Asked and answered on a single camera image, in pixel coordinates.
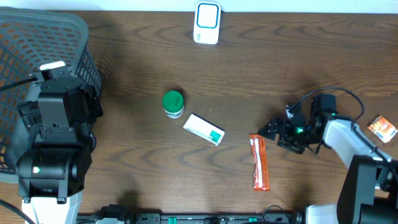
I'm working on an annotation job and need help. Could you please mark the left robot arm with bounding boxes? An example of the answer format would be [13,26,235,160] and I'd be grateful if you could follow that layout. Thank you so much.
[16,67,103,223]

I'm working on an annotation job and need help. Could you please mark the black cable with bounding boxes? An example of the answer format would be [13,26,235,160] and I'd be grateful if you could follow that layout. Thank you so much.
[287,86,398,224]
[0,76,40,224]

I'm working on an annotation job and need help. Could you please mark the left black cable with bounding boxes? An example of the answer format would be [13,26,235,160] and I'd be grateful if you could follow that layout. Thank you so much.
[0,76,40,224]

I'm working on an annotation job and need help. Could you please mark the red orange snack bar wrapper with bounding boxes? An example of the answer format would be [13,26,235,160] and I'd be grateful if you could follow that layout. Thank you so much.
[249,134,271,192]

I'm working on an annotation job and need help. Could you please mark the green lid jar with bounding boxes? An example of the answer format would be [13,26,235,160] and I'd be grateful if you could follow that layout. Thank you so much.
[162,90,185,119]

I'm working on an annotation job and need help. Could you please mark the white green medicine box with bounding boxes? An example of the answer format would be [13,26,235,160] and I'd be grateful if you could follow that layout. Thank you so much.
[183,114,225,146]

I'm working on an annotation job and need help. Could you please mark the orange small carton box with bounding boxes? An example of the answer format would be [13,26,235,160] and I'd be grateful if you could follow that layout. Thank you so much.
[368,116,397,143]

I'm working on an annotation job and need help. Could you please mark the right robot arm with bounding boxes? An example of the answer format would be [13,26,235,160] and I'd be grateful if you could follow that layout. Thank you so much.
[258,94,397,223]

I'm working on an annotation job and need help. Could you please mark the right black cable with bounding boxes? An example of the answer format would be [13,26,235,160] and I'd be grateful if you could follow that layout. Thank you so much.
[287,86,398,224]

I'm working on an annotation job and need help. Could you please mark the white barcode scanner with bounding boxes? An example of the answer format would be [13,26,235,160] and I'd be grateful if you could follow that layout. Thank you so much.
[193,1,221,45]

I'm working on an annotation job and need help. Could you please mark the grey plastic mesh basket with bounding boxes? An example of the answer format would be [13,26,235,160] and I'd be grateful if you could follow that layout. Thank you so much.
[1,7,103,184]

